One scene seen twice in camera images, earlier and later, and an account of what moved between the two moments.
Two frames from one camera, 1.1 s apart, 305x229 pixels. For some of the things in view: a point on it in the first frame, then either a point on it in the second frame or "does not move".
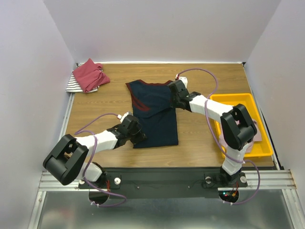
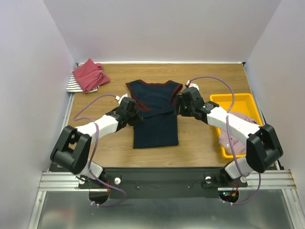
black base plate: [164, 182] does not move
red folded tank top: [90, 75] does not move
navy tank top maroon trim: [150, 103] does not move
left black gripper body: [135, 136] to [134, 118]
